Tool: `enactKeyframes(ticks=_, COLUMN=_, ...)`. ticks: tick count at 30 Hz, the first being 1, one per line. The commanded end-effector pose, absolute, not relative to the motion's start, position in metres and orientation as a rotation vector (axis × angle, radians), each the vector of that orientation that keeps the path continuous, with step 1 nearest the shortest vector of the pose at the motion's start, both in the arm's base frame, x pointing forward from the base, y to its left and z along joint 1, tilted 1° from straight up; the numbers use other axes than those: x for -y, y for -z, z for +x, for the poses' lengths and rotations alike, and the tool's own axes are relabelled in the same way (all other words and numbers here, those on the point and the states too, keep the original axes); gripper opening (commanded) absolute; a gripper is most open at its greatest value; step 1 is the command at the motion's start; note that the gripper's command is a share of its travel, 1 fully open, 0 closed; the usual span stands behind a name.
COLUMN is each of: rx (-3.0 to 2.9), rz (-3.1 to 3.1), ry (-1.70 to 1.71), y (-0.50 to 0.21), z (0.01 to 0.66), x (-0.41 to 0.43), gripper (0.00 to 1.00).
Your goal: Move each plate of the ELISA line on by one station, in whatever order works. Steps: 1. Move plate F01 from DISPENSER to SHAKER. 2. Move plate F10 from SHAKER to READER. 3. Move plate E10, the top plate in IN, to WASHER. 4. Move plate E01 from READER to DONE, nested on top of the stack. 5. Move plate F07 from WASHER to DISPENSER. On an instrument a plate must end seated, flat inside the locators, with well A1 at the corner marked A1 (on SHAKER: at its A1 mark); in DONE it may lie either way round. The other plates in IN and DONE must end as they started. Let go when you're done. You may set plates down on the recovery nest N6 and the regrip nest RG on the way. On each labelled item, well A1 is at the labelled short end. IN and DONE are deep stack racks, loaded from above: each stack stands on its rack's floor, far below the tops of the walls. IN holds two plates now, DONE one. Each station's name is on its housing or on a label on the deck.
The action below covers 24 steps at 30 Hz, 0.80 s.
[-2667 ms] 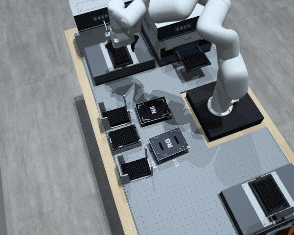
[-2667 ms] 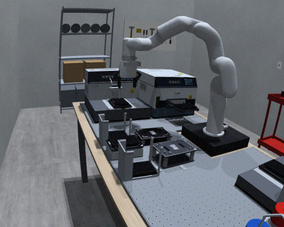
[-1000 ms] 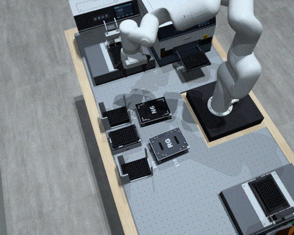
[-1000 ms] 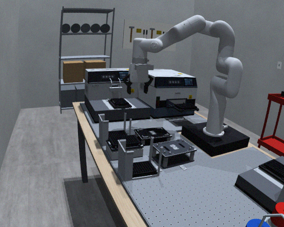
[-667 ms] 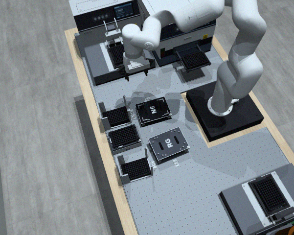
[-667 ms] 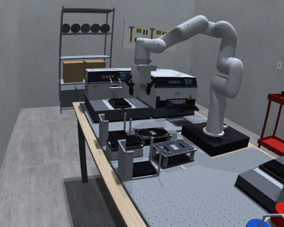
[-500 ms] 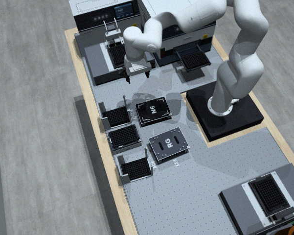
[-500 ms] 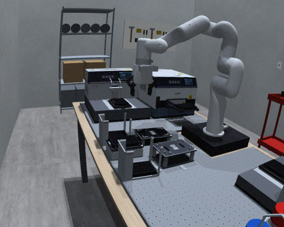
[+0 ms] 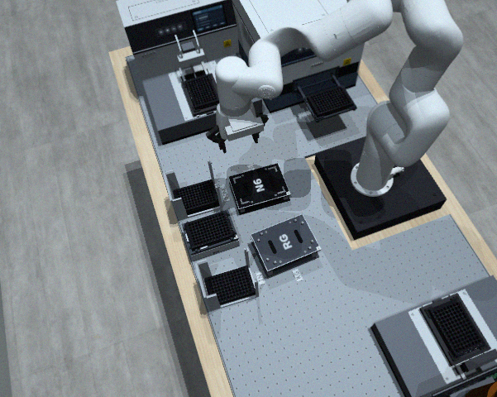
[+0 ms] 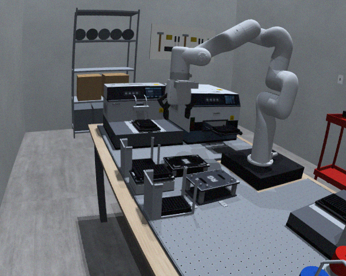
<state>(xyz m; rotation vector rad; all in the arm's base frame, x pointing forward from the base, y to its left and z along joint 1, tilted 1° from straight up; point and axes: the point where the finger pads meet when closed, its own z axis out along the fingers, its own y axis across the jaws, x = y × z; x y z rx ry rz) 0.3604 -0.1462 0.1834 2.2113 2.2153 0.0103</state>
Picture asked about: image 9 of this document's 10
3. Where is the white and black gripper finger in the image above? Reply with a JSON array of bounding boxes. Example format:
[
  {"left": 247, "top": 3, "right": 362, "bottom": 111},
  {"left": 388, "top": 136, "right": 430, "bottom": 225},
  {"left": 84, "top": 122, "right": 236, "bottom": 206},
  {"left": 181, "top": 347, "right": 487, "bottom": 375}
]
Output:
[
  {"left": 206, "top": 125, "right": 227, "bottom": 153},
  {"left": 252, "top": 113, "right": 269, "bottom": 143}
]

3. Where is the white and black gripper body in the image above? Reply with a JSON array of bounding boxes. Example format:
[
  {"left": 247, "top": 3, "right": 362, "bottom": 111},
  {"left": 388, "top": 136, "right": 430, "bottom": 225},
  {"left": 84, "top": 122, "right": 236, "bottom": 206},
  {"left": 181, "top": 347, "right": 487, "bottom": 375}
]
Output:
[{"left": 216, "top": 103, "right": 256, "bottom": 140}]

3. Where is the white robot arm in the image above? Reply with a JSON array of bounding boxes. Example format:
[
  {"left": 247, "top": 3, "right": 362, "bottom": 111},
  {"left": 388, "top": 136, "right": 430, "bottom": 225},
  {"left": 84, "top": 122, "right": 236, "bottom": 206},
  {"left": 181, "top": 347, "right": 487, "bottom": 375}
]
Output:
[{"left": 215, "top": 0, "right": 463, "bottom": 197}]

